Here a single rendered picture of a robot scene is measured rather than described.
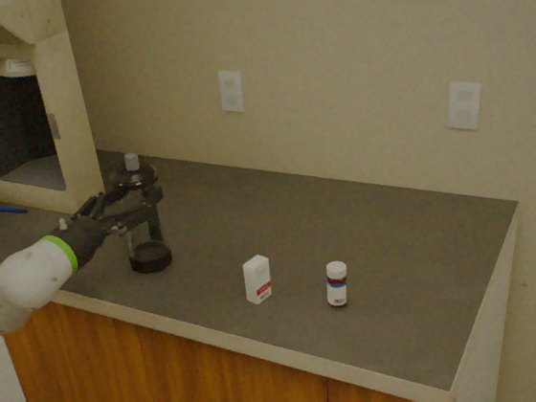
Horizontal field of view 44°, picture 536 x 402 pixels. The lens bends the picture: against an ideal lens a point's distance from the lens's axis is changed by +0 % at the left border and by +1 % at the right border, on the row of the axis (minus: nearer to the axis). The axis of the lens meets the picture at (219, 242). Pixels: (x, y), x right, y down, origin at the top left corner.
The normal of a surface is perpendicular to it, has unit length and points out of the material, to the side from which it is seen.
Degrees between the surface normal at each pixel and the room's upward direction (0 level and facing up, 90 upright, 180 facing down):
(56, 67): 90
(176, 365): 90
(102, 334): 90
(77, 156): 90
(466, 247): 0
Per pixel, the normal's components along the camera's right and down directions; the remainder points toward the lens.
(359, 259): -0.12, -0.85
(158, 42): -0.48, 0.50
